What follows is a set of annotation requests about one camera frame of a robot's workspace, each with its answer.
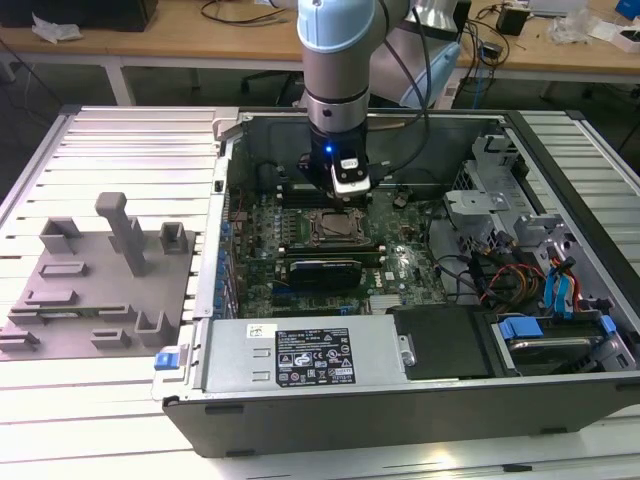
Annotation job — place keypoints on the silver CPU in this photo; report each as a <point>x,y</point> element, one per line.
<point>339,227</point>

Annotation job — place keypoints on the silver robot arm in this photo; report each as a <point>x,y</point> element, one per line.
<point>337,60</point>

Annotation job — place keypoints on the CPU socket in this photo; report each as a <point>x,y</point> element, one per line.
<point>306,227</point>

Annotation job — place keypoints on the black office chair base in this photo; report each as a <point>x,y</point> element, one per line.
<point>246,82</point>

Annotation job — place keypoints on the black graphics card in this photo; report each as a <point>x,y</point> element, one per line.
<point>325,275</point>

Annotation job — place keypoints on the green motherboard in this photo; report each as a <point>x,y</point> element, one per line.
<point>415,250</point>

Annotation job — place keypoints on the wooden desk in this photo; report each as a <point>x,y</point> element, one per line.
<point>200,42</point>

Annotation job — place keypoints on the silver metal drive cage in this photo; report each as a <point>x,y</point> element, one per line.
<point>475,201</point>

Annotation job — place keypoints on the silver chipset heatsink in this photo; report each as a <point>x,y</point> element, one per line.
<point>385,304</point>

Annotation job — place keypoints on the tall black box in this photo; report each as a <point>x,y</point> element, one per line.
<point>464,20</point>

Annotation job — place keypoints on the small power adapter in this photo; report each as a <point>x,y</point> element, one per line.
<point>491,51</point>

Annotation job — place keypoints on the small black box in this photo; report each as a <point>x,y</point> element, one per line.
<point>511,21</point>

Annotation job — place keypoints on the black plastic shroud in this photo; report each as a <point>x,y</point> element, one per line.
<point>440,345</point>

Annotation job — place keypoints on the silver power supply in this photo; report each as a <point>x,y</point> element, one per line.
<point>230,360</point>

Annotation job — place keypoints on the clear plastic bag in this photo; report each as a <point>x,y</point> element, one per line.
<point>570,27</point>

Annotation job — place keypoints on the blue disk carrier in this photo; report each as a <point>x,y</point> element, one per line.
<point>520,327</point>

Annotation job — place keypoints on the blue case latch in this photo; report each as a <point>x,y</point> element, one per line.
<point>167,361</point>

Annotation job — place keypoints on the grey parts rack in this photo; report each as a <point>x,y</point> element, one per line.
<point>100,300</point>

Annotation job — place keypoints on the large black box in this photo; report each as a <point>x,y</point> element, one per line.
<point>75,12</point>

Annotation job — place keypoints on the black and silver PC case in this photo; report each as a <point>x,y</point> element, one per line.
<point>350,425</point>

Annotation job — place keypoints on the crumpled white plastic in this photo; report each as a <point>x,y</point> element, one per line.
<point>55,30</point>

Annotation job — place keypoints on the hard disk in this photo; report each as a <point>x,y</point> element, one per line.
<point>550,350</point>

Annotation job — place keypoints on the white cardboard box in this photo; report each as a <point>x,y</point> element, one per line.
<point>630,41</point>

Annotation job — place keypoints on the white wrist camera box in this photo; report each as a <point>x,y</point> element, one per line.
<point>352,180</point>

